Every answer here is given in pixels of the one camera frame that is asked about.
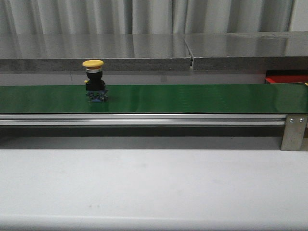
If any aluminium conveyor frame rail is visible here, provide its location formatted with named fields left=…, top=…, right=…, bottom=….
left=0, top=114, right=286, bottom=126

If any grey pleated curtain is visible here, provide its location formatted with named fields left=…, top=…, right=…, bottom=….
left=0, top=0, right=294, bottom=35

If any red plastic tray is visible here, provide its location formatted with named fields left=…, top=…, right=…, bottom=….
left=265, top=75, right=308, bottom=84

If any green conveyor belt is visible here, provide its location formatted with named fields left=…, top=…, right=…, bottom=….
left=0, top=84, right=308, bottom=114

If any grey stone counter slab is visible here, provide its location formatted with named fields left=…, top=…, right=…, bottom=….
left=185, top=32, right=308, bottom=71
left=0, top=34, right=191, bottom=73

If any steel conveyor support bracket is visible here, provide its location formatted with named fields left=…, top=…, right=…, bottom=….
left=281, top=115, right=308, bottom=151

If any grey stone counter left slab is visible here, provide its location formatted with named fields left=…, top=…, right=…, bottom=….
left=0, top=34, right=191, bottom=73

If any grey stone counter right slab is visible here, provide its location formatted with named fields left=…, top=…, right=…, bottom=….
left=185, top=32, right=308, bottom=71

